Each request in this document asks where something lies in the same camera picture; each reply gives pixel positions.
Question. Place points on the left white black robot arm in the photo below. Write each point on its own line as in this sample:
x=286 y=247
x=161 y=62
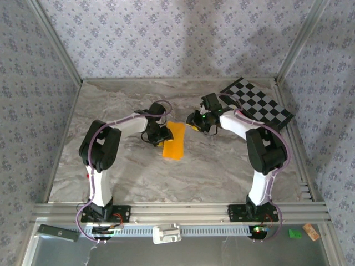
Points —
x=102 y=188

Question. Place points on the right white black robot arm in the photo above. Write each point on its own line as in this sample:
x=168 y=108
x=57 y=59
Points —
x=259 y=188

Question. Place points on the grey metal sheet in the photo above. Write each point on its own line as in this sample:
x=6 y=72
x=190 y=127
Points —
x=194 y=255

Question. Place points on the black grey checkered board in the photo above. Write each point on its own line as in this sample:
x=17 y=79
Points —
x=263 y=102

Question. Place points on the small circuit board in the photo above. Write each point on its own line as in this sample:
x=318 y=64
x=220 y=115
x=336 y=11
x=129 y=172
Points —
x=106 y=231
x=259 y=230

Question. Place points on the flat black device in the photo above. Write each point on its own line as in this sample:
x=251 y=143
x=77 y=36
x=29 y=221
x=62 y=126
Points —
x=56 y=232

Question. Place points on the green paper note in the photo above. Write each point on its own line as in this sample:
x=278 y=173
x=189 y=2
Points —
x=294 y=233

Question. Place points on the small brown box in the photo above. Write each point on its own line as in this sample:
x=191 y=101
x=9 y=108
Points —
x=311 y=232

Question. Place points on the thin aluminium edge rail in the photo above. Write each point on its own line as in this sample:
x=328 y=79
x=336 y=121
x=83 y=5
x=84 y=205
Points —
x=166 y=79

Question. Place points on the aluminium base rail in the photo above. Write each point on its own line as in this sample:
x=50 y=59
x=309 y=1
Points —
x=180 y=212

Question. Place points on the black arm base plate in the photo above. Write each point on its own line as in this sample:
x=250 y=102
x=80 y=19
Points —
x=235 y=213
x=122 y=213

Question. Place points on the white plastic bracket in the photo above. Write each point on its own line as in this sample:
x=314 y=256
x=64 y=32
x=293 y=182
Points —
x=166 y=234

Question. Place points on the slotted aluminium side rail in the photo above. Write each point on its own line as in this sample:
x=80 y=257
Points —
x=299 y=155

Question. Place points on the aluminium frame post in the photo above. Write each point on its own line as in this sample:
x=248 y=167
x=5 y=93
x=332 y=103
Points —
x=55 y=41
x=302 y=41

